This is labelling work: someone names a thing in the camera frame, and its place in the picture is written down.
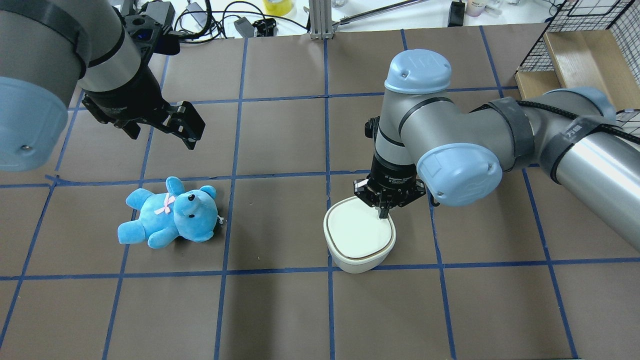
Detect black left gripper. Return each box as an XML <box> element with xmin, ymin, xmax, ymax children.
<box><xmin>81</xmin><ymin>64</ymin><xmax>206</xmax><ymax>151</ymax></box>

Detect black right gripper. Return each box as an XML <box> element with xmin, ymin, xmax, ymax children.
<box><xmin>353</xmin><ymin>153</ymin><xmax>427</xmax><ymax>219</ymax></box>

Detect white trash can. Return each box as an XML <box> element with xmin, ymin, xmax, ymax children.
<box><xmin>323</xmin><ymin>196</ymin><xmax>397</xmax><ymax>274</ymax></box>

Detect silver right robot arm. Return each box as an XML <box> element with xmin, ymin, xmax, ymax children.
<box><xmin>353</xmin><ymin>48</ymin><xmax>640</xmax><ymax>249</ymax></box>

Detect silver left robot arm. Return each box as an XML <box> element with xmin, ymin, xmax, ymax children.
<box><xmin>0</xmin><ymin>0</ymin><xmax>206</xmax><ymax>173</ymax></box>

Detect blue teddy bear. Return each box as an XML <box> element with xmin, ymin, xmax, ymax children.
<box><xmin>117</xmin><ymin>177</ymin><xmax>224</xmax><ymax>249</ymax></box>

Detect yellow tape roll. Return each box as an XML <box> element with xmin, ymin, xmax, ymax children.
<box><xmin>263</xmin><ymin>0</ymin><xmax>295</xmax><ymax>17</ymax></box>

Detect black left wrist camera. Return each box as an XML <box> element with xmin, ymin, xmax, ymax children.
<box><xmin>119</xmin><ymin>0</ymin><xmax>180</xmax><ymax>64</ymax></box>

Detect aluminium frame post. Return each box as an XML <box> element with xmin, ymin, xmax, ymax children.
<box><xmin>308</xmin><ymin>0</ymin><xmax>335</xmax><ymax>40</ymax></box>

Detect wooden shelf with wire mesh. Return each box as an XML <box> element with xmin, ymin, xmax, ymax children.
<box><xmin>514</xmin><ymin>0</ymin><xmax>640</xmax><ymax>135</ymax></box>

